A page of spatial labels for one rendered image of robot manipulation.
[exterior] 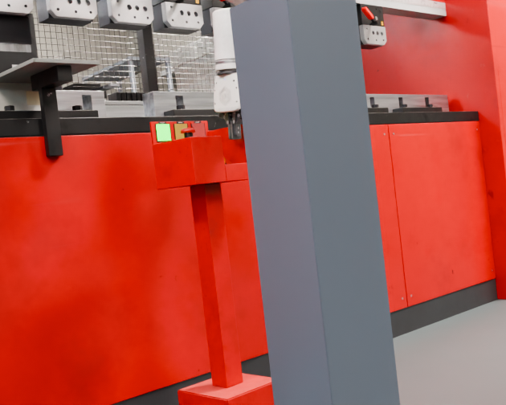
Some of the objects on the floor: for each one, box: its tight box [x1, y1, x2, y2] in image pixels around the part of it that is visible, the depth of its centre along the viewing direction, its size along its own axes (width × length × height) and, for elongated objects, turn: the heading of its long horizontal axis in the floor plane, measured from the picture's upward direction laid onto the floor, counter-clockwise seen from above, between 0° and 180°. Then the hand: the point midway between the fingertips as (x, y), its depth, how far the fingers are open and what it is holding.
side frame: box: [361, 0, 506, 300], centre depth 365 cm, size 25×85×230 cm
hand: (234, 131), depth 191 cm, fingers closed
